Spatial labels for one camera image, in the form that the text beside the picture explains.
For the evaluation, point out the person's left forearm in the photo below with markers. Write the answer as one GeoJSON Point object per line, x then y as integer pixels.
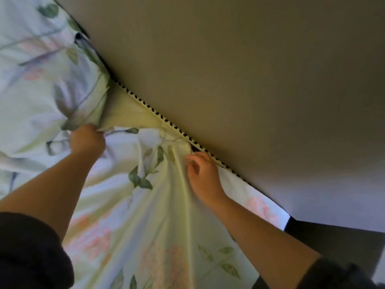
{"type": "Point", "coordinates": [48, 195]}

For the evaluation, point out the grey nightstand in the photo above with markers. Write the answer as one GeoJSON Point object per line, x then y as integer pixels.
{"type": "Point", "coordinates": [337, 240]}

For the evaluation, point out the floral leaf print bed sheet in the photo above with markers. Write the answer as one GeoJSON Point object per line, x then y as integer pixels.
{"type": "Point", "coordinates": [135, 207]}

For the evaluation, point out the dark grey left sleeve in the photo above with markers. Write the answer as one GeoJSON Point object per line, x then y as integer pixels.
{"type": "Point", "coordinates": [30, 252]}

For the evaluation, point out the person's right forearm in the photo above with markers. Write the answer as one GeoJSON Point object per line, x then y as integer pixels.
{"type": "Point", "coordinates": [264, 240]}

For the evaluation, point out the dark grey right sleeve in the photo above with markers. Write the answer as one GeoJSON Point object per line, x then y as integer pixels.
{"type": "Point", "coordinates": [337, 276]}

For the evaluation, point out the grey headboard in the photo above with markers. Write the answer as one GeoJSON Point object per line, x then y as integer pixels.
{"type": "Point", "coordinates": [240, 87]}

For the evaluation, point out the person's left hand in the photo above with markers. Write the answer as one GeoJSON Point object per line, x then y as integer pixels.
{"type": "Point", "coordinates": [87, 141]}

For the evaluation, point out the dark grey sleeve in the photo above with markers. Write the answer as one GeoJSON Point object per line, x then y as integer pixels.
{"type": "Point", "coordinates": [30, 252]}
{"type": "Point", "coordinates": [337, 276]}

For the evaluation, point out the white quilted mattress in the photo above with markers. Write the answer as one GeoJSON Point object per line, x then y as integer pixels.
{"type": "Point", "coordinates": [132, 114]}

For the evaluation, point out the person's right hand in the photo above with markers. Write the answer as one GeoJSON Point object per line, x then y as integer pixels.
{"type": "Point", "coordinates": [204, 177]}

